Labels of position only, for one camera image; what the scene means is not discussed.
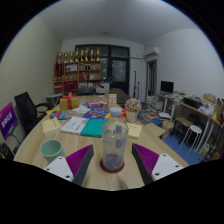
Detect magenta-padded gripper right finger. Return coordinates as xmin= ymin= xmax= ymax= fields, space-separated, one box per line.
xmin=131 ymin=143 xmax=184 ymax=186

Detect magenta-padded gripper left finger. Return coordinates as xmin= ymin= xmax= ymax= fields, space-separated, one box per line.
xmin=43 ymin=143 xmax=95 ymax=187

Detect clear plastic water bottle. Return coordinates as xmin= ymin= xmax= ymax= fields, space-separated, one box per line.
xmin=101 ymin=107 xmax=130 ymax=172

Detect flat round red coaster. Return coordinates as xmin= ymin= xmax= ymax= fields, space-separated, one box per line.
xmin=99 ymin=158 xmax=126 ymax=174

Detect pale green cup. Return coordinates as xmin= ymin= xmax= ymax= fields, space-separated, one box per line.
xmin=39 ymin=138 xmax=66 ymax=164

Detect teal book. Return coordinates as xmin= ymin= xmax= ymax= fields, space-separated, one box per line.
xmin=79 ymin=118 xmax=106 ymax=138

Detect white book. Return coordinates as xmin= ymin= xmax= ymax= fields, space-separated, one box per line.
xmin=59 ymin=116 xmax=90 ymax=135

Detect beige notebook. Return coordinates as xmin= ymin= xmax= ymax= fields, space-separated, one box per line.
xmin=41 ymin=116 xmax=63 ymax=136

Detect blue and red book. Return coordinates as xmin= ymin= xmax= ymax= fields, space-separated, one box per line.
xmin=49 ymin=110 xmax=72 ymax=121

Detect blue colourful book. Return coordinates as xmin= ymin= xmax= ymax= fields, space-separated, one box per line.
xmin=82 ymin=107 xmax=110 ymax=120

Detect stack of books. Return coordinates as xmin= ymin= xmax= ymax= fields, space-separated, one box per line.
xmin=145 ymin=95 xmax=164 ymax=116

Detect pink flowers in pot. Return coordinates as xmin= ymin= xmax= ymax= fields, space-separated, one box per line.
xmin=123 ymin=97 xmax=143 ymax=123

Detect white round stool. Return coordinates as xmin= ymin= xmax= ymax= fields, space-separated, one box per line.
xmin=180 ymin=124 xmax=203 ymax=155

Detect yellow gift box red ribbon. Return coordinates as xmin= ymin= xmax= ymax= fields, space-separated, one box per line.
xmin=59 ymin=92 xmax=81 ymax=112

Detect pink box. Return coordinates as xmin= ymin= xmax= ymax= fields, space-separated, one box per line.
xmin=85 ymin=100 xmax=108 ymax=109

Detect orange standing card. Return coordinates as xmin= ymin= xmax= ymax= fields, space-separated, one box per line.
xmin=107 ymin=93 xmax=118 ymax=110

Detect small round side table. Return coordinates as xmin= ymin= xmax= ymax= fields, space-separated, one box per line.
xmin=45 ymin=93 xmax=64 ymax=108

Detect cluttered wooden side desk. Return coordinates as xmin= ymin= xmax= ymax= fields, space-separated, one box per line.
xmin=173 ymin=93 xmax=224 ymax=158

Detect black bag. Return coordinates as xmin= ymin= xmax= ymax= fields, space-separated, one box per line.
xmin=0 ymin=142 xmax=15 ymax=161

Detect black office chair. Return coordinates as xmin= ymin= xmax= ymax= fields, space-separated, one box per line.
xmin=13 ymin=91 xmax=51 ymax=134

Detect black computer monitor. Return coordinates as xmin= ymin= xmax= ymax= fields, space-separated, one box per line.
xmin=160 ymin=80 xmax=175 ymax=95

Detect black tripod stand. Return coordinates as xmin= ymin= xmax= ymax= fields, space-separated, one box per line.
xmin=133 ymin=70 xmax=141 ymax=99

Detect purple sign board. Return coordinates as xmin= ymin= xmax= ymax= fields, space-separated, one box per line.
xmin=0 ymin=101 xmax=19 ymax=141

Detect wooden shelf unit with trophies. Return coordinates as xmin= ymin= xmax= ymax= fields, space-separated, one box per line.
xmin=53 ymin=47 xmax=102 ymax=94

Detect dark glass door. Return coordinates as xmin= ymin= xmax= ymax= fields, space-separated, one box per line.
xmin=74 ymin=44 xmax=130 ymax=95

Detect white wall air conditioner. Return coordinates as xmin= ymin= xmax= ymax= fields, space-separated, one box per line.
xmin=143 ymin=46 xmax=160 ymax=59

